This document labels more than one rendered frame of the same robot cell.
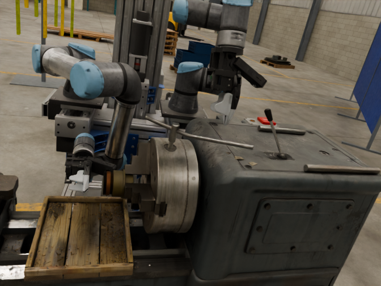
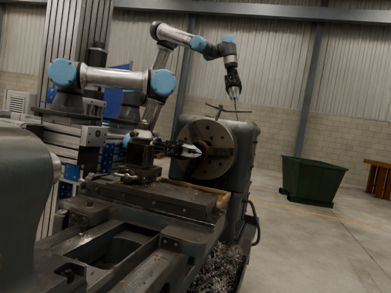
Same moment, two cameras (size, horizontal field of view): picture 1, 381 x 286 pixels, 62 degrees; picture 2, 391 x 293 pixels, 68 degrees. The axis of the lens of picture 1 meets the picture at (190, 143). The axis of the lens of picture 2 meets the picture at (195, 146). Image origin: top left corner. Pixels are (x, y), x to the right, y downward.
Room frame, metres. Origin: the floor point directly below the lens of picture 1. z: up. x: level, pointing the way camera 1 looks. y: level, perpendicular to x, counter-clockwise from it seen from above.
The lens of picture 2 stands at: (0.11, 1.34, 1.19)
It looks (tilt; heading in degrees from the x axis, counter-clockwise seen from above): 4 degrees down; 305
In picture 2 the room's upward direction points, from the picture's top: 9 degrees clockwise
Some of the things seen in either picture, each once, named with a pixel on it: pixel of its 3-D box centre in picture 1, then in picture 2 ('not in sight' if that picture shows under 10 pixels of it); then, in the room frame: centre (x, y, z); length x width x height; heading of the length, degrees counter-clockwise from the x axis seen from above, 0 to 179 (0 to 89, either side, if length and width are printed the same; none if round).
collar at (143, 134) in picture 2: not in sight; (142, 134); (0.81, 0.65, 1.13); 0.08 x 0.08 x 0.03
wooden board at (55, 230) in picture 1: (84, 231); (185, 193); (0.84, 0.29, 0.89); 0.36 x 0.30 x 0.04; 19
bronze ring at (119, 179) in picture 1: (118, 183); (198, 150); (0.87, 0.20, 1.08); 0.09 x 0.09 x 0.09; 19
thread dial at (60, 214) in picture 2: not in sight; (60, 226); (0.87, 0.87, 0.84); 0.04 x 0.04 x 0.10; 19
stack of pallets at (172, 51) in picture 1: (154, 40); not in sight; (10.44, 1.77, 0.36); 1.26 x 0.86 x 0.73; 122
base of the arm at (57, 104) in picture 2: (80, 84); (68, 102); (1.42, 0.55, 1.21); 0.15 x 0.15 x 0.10
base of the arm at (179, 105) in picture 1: (184, 99); (129, 112); (1.53, 0.07, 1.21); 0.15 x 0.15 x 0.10
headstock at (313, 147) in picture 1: (265, 189); (217, 149); (1.07, -0.31, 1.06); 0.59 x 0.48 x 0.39; 109
